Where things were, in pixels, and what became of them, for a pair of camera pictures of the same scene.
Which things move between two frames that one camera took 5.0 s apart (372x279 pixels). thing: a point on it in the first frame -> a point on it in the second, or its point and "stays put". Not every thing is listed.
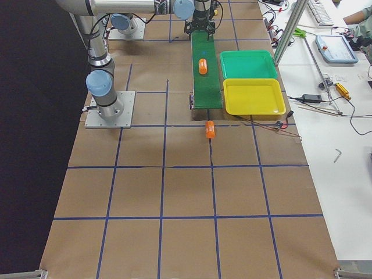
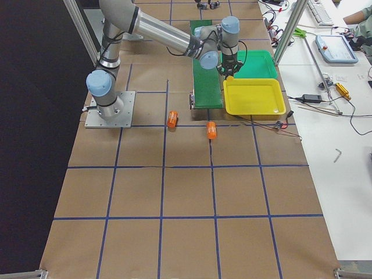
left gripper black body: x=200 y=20 -> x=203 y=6
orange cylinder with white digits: x=203 y=66 -> x=172 y=118
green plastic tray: x=248 y=64 stays put
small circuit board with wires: x=278 y=124 stays put
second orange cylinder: x=210 y=129 stays put
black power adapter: x=311 y=97 stays put
